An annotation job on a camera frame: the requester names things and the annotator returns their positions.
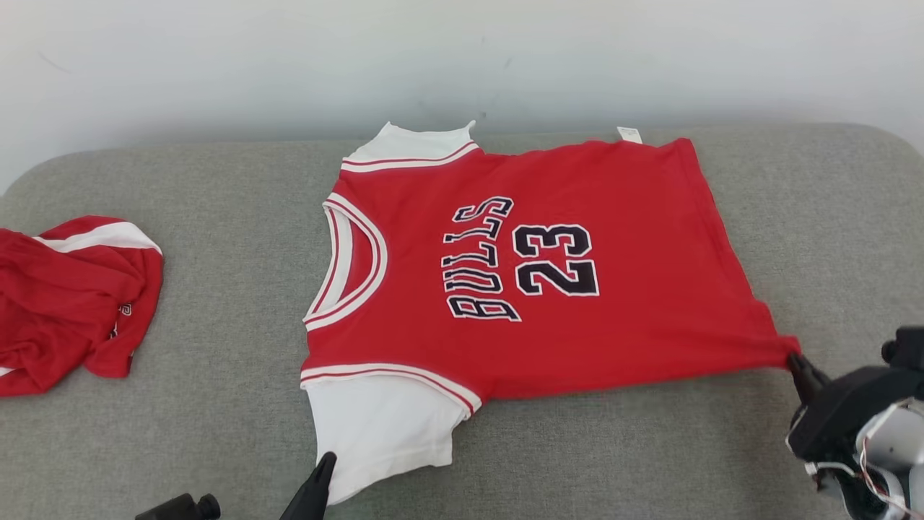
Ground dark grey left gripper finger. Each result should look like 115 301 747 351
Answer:
279 451 338 520

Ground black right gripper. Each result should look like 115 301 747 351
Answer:
786 352 924 464

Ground red white basketball jersey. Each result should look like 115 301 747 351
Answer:
300 120 802 506

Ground red shorts with white trim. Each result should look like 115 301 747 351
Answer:
0 214 165 398

